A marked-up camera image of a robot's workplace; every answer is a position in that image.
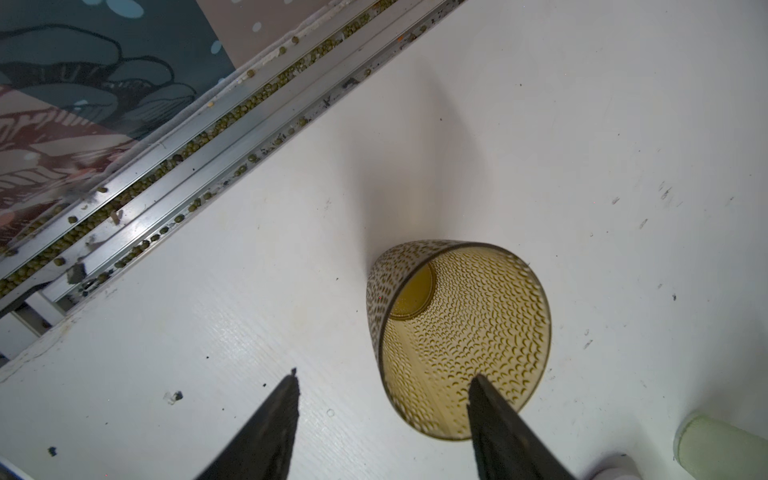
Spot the lavender plastic tray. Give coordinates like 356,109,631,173
589,454,642,480

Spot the pale green short glass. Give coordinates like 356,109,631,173
673,412,767,479

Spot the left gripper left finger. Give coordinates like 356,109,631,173
198,368,300,480

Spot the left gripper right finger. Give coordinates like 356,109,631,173
467,374,574,480

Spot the olive amber textured glass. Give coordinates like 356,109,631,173
366,240,552,441

